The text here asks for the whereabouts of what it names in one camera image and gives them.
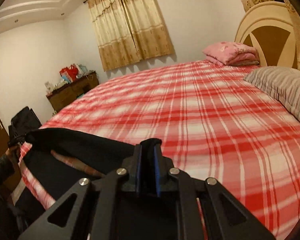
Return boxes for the red plaid bed cover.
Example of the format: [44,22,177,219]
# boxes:
[19,59,300,240]

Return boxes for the folded pink blanket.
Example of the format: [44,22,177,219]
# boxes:
[202,42,260,67]

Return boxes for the black pants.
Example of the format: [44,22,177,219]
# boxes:
[25,128,135,200]

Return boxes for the black suitcase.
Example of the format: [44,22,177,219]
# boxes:
[8,106,42,140]

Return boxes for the beige window curtain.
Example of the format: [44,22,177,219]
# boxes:
[87,0,174,72]

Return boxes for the cream wooden headboard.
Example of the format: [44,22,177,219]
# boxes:
[234,1,297,69]

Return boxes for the dark wooden dresser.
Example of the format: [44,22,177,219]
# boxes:
[46,71,99,112]

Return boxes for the grey striped pillow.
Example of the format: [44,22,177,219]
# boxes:
[244,66,300,122]

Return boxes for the person left hand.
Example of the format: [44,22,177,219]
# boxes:
[5,145,20,164]

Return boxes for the red gift bags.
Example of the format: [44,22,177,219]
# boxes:
[59,64,88,83]

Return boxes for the white card on dresser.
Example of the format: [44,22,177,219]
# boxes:
[45,81,53,94]

